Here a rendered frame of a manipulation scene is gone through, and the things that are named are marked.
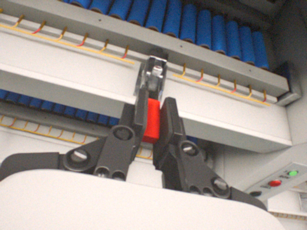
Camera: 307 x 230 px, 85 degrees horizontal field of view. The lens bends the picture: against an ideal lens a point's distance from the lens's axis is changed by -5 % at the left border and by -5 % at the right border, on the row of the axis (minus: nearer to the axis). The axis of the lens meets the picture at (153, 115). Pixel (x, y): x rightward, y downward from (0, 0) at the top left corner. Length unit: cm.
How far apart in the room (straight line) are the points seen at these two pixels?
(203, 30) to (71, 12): 14
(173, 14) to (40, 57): 15
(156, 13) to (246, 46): 12
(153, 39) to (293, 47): 20
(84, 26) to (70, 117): 19
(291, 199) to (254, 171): 25
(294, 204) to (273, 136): 32
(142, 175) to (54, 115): 19
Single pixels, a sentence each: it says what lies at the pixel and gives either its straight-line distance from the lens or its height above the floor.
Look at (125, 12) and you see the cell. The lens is 22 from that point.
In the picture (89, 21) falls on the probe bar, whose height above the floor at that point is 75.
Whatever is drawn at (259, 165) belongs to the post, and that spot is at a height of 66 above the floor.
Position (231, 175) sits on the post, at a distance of 34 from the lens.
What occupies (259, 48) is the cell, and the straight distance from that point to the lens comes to 27.
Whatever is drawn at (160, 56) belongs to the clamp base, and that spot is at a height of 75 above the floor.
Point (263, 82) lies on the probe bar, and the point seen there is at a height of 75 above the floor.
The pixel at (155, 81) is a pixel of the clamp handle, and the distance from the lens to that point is 15.
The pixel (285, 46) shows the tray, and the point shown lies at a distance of 32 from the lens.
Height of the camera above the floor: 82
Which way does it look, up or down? 43 degrees down
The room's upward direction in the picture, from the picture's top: 24 degrees clockwise
